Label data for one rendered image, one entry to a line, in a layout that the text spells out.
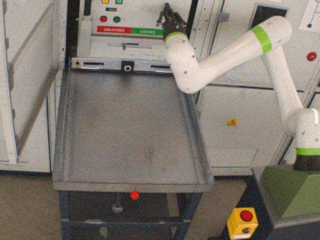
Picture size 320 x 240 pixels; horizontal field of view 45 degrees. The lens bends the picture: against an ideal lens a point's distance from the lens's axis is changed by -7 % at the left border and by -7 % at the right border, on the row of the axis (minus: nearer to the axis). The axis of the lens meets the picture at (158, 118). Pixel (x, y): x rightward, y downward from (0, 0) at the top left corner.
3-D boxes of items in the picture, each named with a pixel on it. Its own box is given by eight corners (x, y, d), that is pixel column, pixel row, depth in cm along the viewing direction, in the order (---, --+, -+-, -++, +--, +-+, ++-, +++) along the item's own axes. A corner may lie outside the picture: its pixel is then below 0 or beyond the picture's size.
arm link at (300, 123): (314, 151, 171) (314, 108, 171) (330, 154, 155) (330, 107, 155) (288, 152, 170) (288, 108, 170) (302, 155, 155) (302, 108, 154)
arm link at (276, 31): (290, 39, 167) (276, 15, 167) (302, 34, 155) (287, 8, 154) (257, 58, 167) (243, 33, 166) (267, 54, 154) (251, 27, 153)
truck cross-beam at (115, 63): (181, 73, 203) (183, 63, 198) (71, 67, 193) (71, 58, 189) (179, 67, 206) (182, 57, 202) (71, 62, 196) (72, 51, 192)
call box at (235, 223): (250, 238, 146) (259, 224, 139) (230, 240, 144) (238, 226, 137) (245, 220, 151) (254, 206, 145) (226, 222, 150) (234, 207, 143)
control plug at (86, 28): (89, 57, 178) (92, 23, 166) (78, 56, 177) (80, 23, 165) (90, 47, 183) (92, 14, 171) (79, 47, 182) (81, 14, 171)
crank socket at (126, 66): (133, 72, 196) (134, 64, 192) (120, 72, 195) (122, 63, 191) (132, 69, 198) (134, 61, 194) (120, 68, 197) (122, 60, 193)
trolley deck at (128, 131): (211, 192, 161) (215, 183, 157) (52, 190, 150) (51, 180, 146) (186, 83, 209) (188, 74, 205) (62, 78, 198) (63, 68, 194)
